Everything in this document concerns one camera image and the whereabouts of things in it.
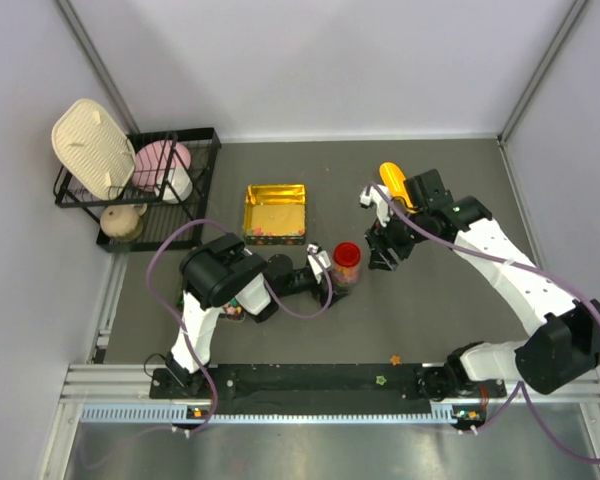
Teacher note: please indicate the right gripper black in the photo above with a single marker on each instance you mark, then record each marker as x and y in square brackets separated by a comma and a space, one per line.
[387, 243]

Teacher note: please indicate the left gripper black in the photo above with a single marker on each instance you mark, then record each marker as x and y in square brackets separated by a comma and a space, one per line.
[325, 282]

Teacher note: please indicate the clear plastic cup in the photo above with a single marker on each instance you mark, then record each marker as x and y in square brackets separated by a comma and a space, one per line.
[344, 278]

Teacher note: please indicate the red round lid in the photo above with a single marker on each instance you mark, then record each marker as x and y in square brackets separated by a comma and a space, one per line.
[347, 255]

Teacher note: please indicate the orange plastic scoop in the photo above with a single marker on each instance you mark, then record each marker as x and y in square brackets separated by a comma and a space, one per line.
[395, 180]

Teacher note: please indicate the green tin translucent star candies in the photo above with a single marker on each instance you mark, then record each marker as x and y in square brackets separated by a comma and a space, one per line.
[275, 214]

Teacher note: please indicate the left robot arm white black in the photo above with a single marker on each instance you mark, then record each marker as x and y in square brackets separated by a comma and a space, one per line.
[224, 270]

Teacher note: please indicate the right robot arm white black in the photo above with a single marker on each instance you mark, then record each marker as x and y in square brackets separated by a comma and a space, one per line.
[563, 330]

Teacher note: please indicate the tin with opaque star candies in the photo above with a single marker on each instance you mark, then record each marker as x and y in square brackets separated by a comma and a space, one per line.
[231, 311]

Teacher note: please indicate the white cup in rack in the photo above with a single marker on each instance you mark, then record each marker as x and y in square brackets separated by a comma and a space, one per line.
[174, 185]

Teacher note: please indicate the beige round bowl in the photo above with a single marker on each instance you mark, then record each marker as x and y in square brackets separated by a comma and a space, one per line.
[123, 223]

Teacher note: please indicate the pink bowl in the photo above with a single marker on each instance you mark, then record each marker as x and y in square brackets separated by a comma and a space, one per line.
[153, 159]

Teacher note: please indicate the beige ribbed tray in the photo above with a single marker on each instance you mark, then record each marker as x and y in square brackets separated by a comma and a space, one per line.
[93, 148]

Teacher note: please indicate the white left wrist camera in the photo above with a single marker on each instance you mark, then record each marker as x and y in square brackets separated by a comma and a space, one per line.
[319, 261]

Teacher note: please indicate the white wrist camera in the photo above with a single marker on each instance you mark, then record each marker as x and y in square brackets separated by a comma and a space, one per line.
[377, 197]
[319, 261]

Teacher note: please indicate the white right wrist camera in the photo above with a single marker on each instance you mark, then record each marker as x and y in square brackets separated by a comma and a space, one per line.
[377, 197]

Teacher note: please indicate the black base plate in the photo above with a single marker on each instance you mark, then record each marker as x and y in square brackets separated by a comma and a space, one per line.
[325, 388]

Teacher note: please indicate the black wire dish rack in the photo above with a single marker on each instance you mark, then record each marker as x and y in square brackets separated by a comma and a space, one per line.
[161, 219]

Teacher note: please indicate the grey slotted cable duct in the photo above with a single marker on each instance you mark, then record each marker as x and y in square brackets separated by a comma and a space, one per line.
[186, 415]

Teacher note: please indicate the aluminium frame rail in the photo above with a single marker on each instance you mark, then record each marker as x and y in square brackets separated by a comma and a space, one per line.
[431, 304]

